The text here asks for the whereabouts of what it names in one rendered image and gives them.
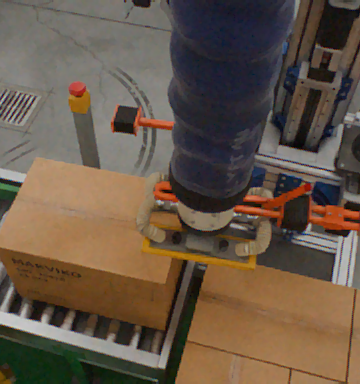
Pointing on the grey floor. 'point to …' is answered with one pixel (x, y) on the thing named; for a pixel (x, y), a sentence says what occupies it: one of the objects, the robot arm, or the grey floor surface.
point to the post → (84, 129)
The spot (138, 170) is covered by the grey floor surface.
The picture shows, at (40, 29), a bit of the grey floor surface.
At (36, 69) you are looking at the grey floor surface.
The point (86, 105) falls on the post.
